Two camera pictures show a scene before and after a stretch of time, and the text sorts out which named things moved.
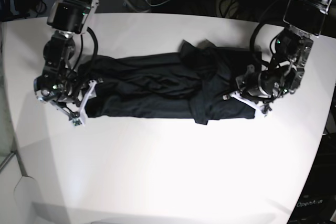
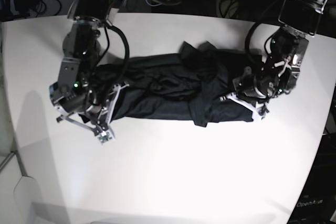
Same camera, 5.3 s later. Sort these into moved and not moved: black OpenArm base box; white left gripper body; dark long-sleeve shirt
Moved: white left gripper body
Not moved: black OpenArm base box; dark long-sleeve shirt
